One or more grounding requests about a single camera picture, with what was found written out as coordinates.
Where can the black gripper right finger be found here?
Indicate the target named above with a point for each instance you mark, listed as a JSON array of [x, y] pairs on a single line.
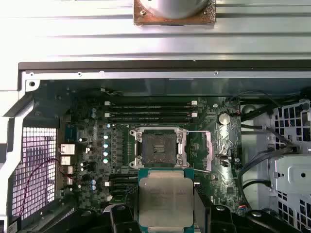
[[218, 221]]

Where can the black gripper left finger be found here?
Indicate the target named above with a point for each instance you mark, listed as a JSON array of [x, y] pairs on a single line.
[[121, 216]]

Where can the silver topped CPU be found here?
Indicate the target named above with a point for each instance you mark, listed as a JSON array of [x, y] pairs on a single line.
[[165, 199]]

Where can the black latch RAM slot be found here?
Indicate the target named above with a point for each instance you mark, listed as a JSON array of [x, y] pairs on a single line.
[[150, 119], [121, 178], [150, 108]]

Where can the CPU socket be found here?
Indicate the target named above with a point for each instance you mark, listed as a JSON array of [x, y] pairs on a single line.
[[159, 148]]

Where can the green motherboard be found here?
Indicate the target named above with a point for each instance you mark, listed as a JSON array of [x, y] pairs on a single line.
[[228, 174]]

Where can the silver rear port block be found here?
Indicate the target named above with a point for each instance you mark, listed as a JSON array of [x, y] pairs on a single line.
[[67, 149], [66, 160], [67, 170]]

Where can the perforated metal drive cage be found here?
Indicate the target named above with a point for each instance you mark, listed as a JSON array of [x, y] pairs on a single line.
[[291, 170]]

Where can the round coin battery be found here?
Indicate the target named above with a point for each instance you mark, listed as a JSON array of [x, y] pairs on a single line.
[[223, 118]]

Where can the black PC case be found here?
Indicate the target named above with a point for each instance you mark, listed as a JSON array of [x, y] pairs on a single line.
[[145, 66]]

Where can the brown square mounting plate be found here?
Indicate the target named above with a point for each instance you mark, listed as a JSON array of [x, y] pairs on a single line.
[[210, 17]]

